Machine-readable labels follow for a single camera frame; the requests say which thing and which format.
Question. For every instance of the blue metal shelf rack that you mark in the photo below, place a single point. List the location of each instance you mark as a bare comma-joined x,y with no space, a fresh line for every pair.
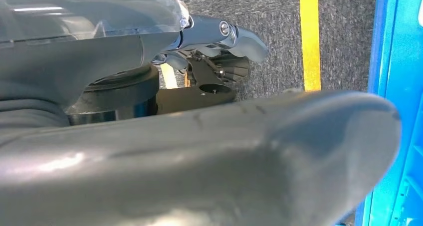
390,52

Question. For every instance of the black robot foot plate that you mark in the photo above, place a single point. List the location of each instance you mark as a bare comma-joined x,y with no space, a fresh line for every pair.
125,99

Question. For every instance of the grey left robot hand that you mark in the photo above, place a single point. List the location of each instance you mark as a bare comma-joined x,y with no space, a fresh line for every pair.
198,165

